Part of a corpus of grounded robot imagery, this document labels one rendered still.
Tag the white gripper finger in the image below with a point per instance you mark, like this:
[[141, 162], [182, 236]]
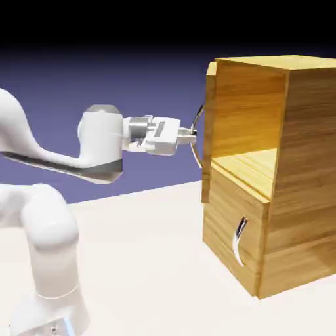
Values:
[[185, 140], [185, 131]]

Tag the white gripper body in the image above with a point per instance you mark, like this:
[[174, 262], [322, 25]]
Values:
[[164, 139]]

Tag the light wooden cabinet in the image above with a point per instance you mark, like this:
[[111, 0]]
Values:
[[288, 173]]

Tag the light wooden drawer front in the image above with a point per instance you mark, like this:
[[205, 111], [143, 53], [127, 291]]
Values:
[[233, 228]]

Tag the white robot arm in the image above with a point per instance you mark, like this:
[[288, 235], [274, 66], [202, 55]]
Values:
[[99, 136]]

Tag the light wooden cabinet door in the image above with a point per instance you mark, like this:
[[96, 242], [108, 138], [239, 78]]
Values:
[[209, 131]]

